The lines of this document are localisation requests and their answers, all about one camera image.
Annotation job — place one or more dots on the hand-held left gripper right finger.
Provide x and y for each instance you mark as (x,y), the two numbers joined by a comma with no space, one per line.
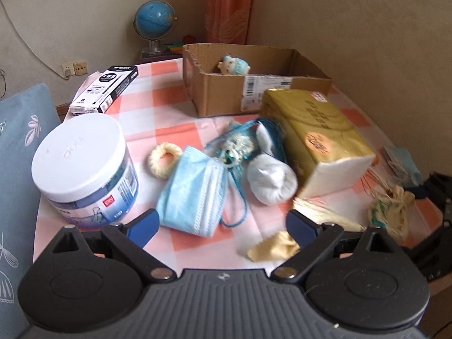
(300,227)

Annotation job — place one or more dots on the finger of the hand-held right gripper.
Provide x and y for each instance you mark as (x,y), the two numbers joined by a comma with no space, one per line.
(439,194)
(436,250)

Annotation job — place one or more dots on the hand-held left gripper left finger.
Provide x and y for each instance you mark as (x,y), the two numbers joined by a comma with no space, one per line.
(143,227)

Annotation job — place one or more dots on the white sock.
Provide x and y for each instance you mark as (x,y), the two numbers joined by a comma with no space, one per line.
(272,180)

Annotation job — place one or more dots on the brown cardboard box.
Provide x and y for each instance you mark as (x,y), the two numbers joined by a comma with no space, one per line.
(219,91)

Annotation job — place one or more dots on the yellow cloth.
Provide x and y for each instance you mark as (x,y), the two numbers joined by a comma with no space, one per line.
(272,247)

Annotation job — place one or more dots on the packaged blue face mask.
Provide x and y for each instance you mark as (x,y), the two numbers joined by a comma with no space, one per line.
(406,164)

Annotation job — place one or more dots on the cream fluffy scrunchie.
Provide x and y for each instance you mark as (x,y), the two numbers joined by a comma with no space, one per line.
(160,171)

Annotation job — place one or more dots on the yellow tissue pack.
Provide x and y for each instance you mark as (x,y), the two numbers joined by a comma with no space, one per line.
(317,137)

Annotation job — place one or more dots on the white round plastic jar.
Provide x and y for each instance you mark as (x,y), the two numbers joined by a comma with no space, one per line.
(81,155)

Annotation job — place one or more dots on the blue embroidered pillow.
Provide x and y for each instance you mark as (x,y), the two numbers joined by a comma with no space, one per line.
(17,183)

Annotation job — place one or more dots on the black and white pen box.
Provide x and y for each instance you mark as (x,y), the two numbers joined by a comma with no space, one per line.
(102,90)

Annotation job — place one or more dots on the small light blue plush toy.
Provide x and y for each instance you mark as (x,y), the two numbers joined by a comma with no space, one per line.
(233,65)

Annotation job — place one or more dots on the rainbow coloured toy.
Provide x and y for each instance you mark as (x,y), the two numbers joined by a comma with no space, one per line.
(176,47)

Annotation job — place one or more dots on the blue desk globe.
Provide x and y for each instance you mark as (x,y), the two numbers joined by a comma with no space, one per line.
(153,19)

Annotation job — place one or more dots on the pink patterned curtain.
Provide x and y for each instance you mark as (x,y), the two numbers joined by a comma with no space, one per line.
(226,14)

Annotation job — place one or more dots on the white wall socket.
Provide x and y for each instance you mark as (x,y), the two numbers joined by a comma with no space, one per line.
(67,70)
(80,67)

